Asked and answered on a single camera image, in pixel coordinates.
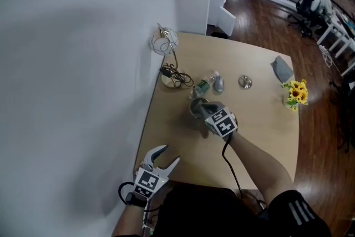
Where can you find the grey folded cloth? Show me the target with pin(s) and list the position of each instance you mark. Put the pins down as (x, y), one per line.
(281, 69)

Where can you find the grey tea bag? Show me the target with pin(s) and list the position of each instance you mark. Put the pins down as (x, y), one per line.
(219, 84)

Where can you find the metal teapot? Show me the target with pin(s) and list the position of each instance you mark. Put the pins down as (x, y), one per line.
(194, 106)

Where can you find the black office chair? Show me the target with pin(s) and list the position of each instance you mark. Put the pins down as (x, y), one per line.
(305, 8)

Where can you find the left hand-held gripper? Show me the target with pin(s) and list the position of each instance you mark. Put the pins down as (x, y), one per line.
(148, 180)

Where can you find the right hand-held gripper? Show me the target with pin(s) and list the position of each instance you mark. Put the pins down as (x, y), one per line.
(220, 120)

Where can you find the person's right forearm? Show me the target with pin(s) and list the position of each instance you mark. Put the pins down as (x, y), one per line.
(258, 163)

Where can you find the sunflowers in white vase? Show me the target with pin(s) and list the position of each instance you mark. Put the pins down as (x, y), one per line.
(298, 94)

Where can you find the person's left forearm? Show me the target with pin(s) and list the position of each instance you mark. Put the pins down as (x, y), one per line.
(127, 219)

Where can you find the clear plastic water bottle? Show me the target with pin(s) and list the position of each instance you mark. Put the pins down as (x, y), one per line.
(203, 85)

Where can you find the black wrist watch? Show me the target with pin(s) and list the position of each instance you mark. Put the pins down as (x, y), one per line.
(134, 199)

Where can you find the white desk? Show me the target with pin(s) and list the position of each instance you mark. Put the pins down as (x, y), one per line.
(337, 33)

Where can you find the gold desk lamp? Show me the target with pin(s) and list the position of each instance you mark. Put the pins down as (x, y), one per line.
(166, 44)

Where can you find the metal teapot lid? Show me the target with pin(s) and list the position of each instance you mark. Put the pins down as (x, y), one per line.
(245, 82)

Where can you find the person's black clothing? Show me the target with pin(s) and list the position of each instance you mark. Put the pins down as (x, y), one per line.
(210, 213)

